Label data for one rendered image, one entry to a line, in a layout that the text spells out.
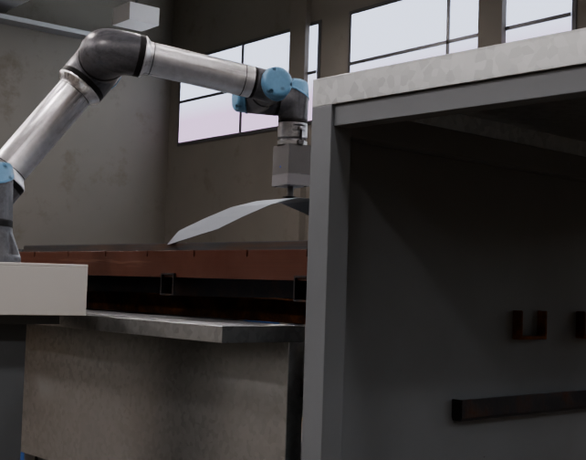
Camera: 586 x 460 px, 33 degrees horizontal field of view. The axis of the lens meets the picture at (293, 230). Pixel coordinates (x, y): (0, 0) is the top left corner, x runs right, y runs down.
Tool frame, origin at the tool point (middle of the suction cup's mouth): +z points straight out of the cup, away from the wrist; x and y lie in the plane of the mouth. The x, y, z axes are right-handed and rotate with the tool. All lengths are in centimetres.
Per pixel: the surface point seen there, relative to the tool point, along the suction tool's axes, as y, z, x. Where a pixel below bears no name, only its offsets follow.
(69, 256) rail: 33, 15, 46
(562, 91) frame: -136, -2, 40
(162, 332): -41, 30, 49
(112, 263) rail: 12.6, 16.4, 41.2
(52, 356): 31, 40, 50
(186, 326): -49, 29, 47
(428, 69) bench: -118, -8, 45
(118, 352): 2, 37, 43
